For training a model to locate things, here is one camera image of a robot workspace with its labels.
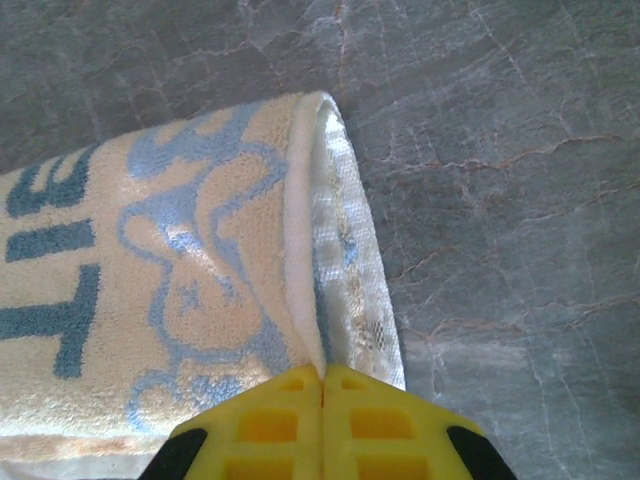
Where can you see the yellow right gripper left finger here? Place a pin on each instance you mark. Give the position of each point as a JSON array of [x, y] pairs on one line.
[[265, 430]]

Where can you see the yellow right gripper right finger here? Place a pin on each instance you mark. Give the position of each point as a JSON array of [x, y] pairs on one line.
[[380, 430]]

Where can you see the cream rabbit lettering towel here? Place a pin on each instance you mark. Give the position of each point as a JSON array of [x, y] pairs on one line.
[[225, 225]]

